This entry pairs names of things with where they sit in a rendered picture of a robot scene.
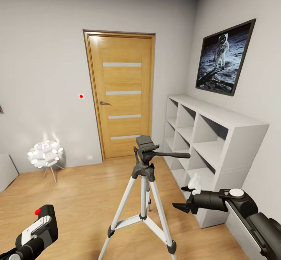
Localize camera tripod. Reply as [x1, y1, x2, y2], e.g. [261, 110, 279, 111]
[98, 135, 190, 260]

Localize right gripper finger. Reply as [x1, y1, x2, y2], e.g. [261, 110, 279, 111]
[173, 200, 190, 214]
[181, 186, 192, 192]

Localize digital camera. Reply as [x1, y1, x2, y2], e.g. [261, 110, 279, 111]
[15, 205, 58, 249]

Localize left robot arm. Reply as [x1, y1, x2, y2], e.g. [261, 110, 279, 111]
[0, 216, 54, 260]

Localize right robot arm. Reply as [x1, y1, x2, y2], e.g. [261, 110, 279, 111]
[173, 174, 281, 260]

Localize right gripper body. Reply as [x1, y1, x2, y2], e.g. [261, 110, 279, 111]
[188, 190, 214, 215]

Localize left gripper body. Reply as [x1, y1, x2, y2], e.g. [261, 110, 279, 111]
[23, 228, 54, 260]

